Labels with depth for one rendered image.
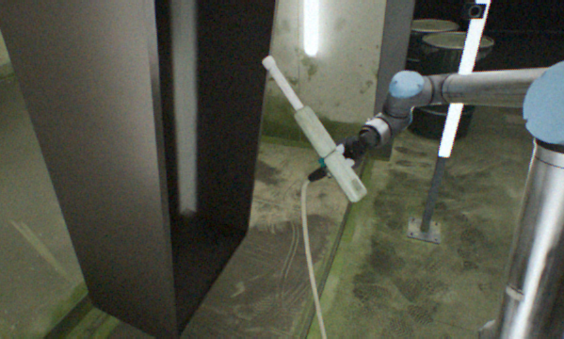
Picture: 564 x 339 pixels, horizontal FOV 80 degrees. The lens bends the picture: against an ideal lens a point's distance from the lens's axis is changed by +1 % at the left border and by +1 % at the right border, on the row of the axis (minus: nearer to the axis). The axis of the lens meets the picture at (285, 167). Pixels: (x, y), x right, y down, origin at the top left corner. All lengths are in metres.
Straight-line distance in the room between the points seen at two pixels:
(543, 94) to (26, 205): 2.05
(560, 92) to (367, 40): 2.21
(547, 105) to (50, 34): 0.84
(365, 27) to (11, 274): 2.54
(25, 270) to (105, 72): 1.46
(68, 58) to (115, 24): 0.15
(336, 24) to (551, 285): 2.33
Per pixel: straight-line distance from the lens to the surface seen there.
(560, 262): 0.72
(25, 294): 2.05
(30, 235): 2.08
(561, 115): 0.62
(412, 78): 1.10
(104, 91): 0.75
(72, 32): 0.75
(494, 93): 0.96
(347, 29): 2.76
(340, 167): 0.96
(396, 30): 2.71
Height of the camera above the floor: 1.63
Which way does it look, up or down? 33 degrees down
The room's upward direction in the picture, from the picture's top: 3 degrees counter-clockwise
